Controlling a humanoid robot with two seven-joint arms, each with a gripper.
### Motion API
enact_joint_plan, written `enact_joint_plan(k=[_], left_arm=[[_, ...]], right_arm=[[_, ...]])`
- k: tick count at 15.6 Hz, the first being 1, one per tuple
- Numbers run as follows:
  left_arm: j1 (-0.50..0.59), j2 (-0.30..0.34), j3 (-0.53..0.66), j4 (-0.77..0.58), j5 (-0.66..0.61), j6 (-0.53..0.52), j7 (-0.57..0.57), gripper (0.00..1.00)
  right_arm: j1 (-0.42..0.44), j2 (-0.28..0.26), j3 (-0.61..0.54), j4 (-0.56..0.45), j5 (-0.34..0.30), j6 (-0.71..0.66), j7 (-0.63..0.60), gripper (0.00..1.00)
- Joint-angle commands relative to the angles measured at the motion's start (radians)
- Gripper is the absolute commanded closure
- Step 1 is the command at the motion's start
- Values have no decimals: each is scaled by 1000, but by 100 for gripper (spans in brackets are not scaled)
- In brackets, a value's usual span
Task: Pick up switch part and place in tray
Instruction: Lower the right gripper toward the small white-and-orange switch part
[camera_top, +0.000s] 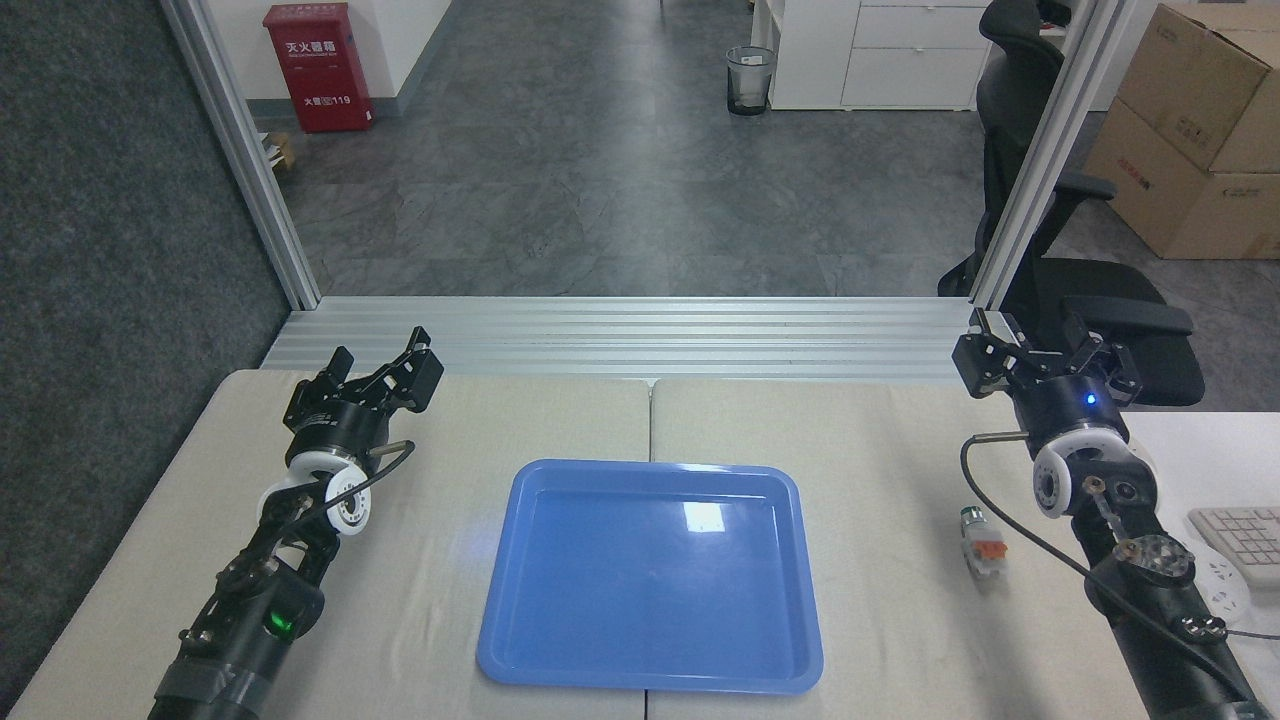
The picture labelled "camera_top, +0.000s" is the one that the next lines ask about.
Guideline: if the white drawer cabinet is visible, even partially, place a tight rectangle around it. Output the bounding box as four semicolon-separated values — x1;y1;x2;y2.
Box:
750;0;1003;112

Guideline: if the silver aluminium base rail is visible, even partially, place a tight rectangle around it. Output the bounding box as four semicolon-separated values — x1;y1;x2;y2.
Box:
259;296;1001;387

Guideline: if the large brown cardboard box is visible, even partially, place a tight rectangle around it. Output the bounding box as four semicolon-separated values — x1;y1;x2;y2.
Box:
1083;97;1280;262

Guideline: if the red fire extinguisher box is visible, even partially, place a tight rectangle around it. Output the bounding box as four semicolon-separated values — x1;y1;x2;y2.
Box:
263;3;375;135

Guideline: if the white power strip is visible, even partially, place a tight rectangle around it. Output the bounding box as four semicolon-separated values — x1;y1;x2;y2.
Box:
1194;545;1253;627

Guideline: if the tilted brown cardboard box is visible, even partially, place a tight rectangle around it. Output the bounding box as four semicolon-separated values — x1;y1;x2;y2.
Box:
1116;3;1280;176

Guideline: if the black office chair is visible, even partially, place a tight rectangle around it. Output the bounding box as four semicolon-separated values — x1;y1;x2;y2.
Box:
937;0;1207;409

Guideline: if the white and orange switch part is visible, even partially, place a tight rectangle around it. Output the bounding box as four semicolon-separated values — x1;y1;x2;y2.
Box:
957;506;1007;582

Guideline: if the white keyboard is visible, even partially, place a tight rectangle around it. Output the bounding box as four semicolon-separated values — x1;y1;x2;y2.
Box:
1187;506;1280;592

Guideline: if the silver aluminium post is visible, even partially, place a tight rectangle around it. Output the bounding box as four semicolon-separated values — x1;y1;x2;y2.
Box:
160;0;322;312
967;0;1142;310

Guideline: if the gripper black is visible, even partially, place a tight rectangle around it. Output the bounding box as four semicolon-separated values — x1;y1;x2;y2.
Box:
283;326;445;464
951;309;1144;457

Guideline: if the blue plastic tray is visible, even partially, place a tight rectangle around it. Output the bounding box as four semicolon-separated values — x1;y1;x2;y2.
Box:
476;459;825;697

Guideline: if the grey mesh waste bin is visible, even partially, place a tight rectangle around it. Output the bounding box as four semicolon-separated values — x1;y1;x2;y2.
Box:
726;46;778;117

